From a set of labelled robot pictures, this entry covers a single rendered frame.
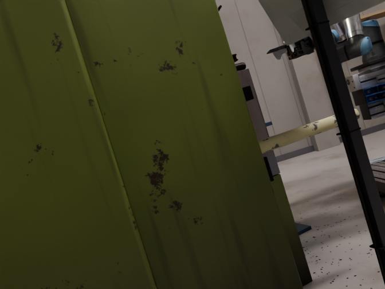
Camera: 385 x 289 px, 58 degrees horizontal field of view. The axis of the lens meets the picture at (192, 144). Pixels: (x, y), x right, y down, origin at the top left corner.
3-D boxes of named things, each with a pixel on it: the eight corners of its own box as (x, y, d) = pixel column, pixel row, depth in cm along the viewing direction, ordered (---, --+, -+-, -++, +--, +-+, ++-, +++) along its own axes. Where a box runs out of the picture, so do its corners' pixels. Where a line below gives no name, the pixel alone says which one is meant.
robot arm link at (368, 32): (382, 38, 192) (375, 15, 192) (356, 47, 200) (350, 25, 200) (384, 39, 202) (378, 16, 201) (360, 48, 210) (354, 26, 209)
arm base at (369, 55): (382, 58, 208) (377, 42, 208) (397, 53, 193) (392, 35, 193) (358, 66, 208) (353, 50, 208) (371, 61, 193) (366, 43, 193)
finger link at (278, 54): (269, 62, 169) (288, 56, 166) (266, 51, 169) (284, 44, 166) (270, 63, 172) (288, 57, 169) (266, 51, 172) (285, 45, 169)
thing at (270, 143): (352, 121, 131) (348, 108, 130) (362, 120, 126) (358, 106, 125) (252, 157, 118) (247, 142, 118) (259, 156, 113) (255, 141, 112)
